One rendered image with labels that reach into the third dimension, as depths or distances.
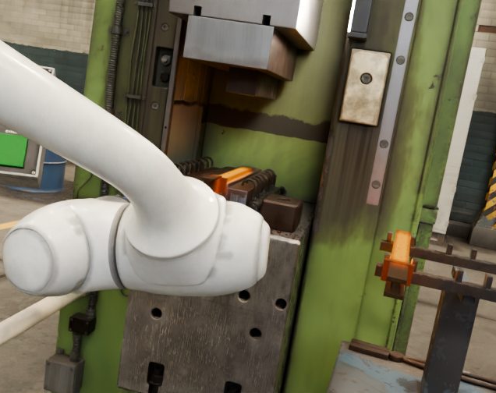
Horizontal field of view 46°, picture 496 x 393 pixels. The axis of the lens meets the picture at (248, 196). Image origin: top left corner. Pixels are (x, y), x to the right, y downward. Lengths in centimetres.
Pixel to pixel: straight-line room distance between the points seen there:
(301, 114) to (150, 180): 128
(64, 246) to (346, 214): 94
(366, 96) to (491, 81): 584
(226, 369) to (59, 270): 82
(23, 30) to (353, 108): 827
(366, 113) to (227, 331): 60
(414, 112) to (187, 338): 76
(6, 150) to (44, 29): 787
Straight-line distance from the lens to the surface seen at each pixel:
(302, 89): 179
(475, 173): 721
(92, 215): 67
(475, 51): 661
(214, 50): 135
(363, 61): 142
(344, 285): 149
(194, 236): 59
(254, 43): 133
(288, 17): 133
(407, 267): 93
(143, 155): 53
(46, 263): 64
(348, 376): 118
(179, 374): 144
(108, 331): 170
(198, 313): 137
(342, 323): 153
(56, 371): 176
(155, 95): 154
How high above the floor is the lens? 120
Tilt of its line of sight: 9 degrees down
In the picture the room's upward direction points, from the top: 9 degrees clockwise
